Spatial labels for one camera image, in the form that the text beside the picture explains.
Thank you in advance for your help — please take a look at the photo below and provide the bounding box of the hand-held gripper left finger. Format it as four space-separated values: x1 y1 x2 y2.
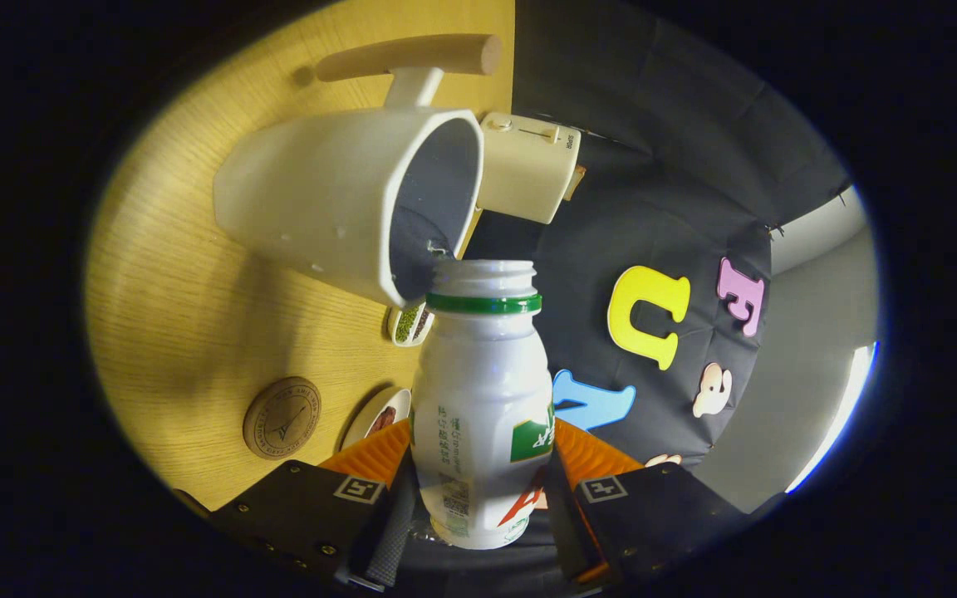
188 419 421 592

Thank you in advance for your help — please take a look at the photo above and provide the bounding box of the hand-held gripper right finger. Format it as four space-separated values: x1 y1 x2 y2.
543 418 752 586

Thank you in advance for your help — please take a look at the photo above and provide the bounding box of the round wooden coaster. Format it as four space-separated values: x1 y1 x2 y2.
243 376 322 460

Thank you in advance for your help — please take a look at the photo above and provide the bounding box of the white juice bottle green ring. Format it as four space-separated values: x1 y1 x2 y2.
409 259 557 551

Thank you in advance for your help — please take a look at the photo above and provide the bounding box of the white cup with wooden handle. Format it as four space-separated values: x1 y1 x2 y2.
213 33 504 310

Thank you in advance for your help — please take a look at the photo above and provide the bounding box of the white round plate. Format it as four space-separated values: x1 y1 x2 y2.
341 387 413 452

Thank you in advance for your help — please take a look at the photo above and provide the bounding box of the small white dish of beans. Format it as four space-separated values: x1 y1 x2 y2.
387 301 434 348

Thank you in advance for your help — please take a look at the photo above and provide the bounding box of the wooden table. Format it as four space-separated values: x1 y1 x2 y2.
84 0 517 512

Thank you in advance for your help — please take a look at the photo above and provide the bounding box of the cream toaster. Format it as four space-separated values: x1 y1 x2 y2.
478 112 584 225

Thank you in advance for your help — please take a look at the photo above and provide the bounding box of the black backdrop cloth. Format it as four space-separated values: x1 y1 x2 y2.
420 0 853 598

